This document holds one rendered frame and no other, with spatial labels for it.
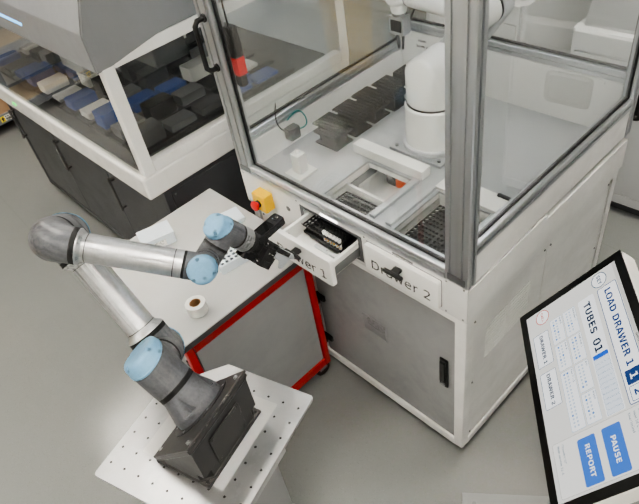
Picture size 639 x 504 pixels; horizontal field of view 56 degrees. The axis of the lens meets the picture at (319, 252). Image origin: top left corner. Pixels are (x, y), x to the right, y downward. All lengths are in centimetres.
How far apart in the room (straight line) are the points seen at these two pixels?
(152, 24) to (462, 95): 132
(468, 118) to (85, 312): 252
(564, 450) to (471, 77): 79
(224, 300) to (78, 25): 102
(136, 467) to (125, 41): 140
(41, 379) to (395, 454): 173
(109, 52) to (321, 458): 170
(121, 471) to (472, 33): 139
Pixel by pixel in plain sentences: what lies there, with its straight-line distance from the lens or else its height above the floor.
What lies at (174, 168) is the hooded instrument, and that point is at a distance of 257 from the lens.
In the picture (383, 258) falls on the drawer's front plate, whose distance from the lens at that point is 188.
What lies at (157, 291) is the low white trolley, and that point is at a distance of 221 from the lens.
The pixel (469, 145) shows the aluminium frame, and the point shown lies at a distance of 143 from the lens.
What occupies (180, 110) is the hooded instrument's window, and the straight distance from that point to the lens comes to 253.
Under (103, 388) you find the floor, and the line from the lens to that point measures 305.
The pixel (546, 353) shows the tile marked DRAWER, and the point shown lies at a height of 101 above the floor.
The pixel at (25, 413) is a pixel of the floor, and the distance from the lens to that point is 317.
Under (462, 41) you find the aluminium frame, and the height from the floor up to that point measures 166.
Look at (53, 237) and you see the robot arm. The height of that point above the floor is 133.
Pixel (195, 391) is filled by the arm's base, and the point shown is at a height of 94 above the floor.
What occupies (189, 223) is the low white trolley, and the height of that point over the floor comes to 76.
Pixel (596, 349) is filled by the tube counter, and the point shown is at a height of 111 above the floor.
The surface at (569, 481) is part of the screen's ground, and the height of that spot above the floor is 101.
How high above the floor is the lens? 222
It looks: 42 degrees down
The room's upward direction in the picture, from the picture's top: 11 degrees counter-clockwise
